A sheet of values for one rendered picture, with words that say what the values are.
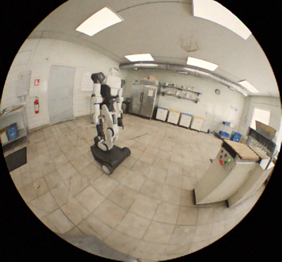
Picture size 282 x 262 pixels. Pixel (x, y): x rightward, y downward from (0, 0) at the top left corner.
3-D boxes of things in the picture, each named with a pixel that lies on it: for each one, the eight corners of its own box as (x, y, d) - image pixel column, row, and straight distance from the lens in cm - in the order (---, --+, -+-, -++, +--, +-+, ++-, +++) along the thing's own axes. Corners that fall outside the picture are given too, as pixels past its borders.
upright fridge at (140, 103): (155, 118, 501) (161, 84, 496) (150, 120, 416) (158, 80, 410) (134, 112, 546) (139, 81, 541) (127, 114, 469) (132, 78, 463)
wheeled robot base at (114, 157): (86, 155, 173) (83, 139, 154) (105, 143, 197) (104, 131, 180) (111, 174, 138) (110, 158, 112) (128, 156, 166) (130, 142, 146)
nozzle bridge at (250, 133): (248, 147, 208) (255, 129, 206) (268, 168, 185) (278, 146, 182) (241, 145, 180) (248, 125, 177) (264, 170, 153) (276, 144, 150)
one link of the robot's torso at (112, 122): (106, 137, 125) (99, 105, 121) (114, 133, 136) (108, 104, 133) (114, 137, 114) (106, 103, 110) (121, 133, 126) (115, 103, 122)
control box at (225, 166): (217, 157, 118) (223, 147, 113) (226, 171, 104) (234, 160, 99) (216, 157, 115) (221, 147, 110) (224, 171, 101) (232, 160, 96)
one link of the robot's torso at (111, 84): (90, 98, 123) (93, 72, 126) (108, 98, 145) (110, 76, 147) (104, 100, 100) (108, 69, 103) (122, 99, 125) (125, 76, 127)
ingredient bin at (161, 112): (154, 120, 437) (157, 106, 423) (156, 118, 498) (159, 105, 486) (164, 123, 432) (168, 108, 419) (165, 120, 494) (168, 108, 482)
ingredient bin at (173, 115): (166, 123, 430) (169, 109, 416) (167, 120, 492) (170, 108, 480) (176, 126, 432) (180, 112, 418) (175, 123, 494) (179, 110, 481)
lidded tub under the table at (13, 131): (9, 141, 319) (6, 131, 312) (11, 133, 360) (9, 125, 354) (17, 137, 305) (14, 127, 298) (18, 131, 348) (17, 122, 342)
